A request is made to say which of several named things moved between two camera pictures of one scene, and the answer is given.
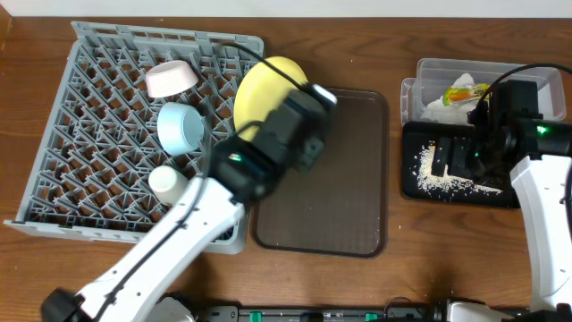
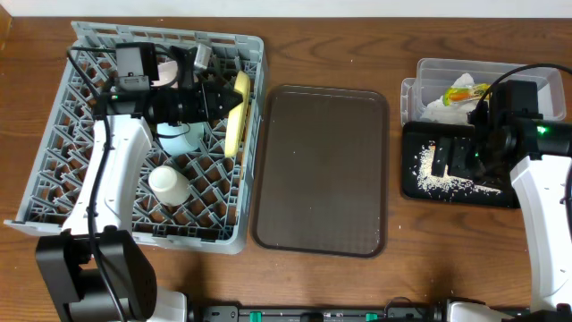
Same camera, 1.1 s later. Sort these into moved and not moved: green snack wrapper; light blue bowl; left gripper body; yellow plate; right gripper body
Moved: yellow plate; left gripper body
Not moved: right gripper body; green snack wrapper; light blue bowl
